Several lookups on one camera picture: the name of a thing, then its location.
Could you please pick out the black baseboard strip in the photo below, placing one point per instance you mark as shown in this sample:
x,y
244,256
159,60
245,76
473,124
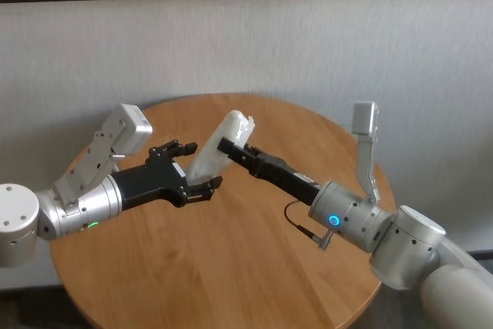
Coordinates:
x,y
479,255

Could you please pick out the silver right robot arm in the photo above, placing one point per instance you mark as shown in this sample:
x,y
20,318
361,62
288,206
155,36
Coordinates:
x,y
404,244

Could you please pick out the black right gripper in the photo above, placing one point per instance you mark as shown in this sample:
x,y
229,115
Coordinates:
x,y
285,178

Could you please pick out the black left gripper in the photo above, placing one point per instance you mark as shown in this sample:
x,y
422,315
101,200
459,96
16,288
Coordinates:
x,y
150,186

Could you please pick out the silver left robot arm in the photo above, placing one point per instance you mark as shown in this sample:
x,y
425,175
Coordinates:
x,y
23,221

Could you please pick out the white plastic-wrapped sandbag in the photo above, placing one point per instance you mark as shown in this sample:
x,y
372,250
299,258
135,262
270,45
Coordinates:
x,y
231,125

